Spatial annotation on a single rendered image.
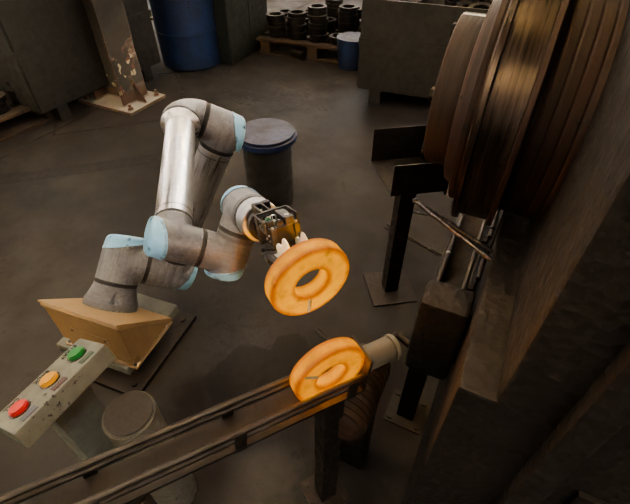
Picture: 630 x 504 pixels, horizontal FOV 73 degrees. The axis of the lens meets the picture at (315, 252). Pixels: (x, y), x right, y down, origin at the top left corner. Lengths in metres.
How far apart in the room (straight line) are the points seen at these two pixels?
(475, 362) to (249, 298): 1.36
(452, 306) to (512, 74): 0.44
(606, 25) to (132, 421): 1.14
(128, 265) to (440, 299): 1.15
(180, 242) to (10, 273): 1.62
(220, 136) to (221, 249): 0.54
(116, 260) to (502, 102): 1.36
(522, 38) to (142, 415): 1.04
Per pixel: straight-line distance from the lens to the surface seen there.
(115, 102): 3.93
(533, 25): 0.75
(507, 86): 0.72
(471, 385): 0.72
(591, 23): 0.79
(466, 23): 0.87
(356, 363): 0.89
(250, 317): 1.89
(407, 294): 1.98
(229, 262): 1.00
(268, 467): 1.57
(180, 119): 1.35
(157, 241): 0.96
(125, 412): 1.14
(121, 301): 1.70
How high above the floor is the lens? 1.46
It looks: 43 degrees down
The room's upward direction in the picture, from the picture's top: straight up
